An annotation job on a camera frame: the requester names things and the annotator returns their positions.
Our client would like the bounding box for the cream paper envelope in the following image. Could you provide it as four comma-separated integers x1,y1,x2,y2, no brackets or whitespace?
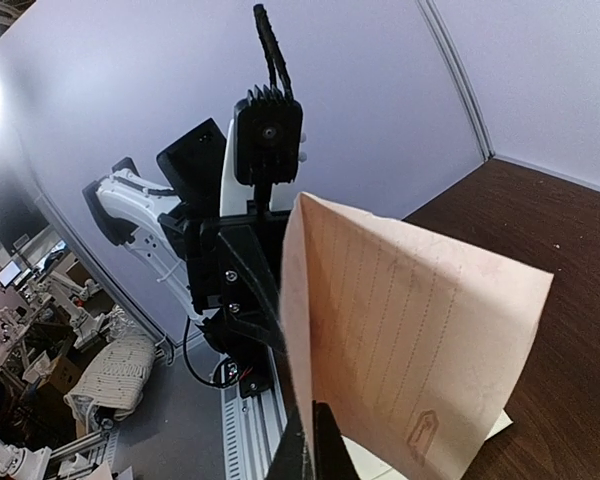
343,410,513,480

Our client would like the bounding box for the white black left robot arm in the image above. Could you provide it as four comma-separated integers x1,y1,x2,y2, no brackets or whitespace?
83,113,301,364

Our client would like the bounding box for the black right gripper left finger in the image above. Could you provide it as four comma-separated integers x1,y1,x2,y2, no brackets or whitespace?
263,394,312,480

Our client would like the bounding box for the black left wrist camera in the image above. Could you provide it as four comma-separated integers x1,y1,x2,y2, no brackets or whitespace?
233,85,303,186

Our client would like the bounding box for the white woven basket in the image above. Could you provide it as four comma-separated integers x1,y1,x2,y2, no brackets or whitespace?
64,333,156,430

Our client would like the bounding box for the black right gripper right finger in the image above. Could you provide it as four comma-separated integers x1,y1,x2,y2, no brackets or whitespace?
313,402,360,480

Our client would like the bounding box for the left aluminium corner post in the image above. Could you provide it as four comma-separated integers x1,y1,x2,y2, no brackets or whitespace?
416,0,495,162

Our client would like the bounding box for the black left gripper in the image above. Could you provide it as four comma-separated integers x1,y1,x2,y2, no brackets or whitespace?
157,209,294,361

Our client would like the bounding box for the cardboard box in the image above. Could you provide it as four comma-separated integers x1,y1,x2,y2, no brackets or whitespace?
38,355,82,395

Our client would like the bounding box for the lined paper letter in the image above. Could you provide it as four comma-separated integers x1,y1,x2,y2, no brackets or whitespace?
279,193,553,479

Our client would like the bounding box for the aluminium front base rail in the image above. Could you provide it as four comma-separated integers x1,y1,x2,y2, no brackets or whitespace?
221,348,287,479

